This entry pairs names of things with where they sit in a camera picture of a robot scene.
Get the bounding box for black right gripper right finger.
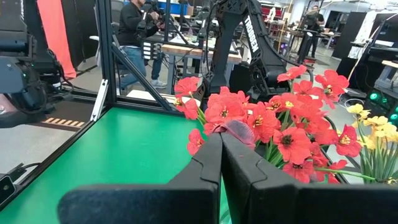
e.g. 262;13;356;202
221;133;398;224

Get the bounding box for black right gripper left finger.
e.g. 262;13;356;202
57;133;223;224

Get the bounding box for dark red tulip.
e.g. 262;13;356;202
213;119;257;149

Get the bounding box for red poppy bunch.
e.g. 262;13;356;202
173;64;351;169

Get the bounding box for yellow flower bunch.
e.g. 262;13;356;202
346;103;398;185

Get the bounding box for green table mat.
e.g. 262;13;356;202
0;107;233;224

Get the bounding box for wooden workbench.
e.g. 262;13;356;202
161;43;243;94

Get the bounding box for black computer green lights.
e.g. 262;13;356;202
363;88;398;125

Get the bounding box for person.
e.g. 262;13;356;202
117;0;169;91
306;4;326;58

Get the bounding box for black partition panel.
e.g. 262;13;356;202
331;11;368;60

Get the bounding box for black bulky machine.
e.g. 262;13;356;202
0;29;74;128

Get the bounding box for orange fabric banner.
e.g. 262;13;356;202
37;0;77;79

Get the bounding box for silver corner bracket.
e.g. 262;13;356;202
90;78;109;123

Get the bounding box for black upright frame post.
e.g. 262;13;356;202
95;0;118;108

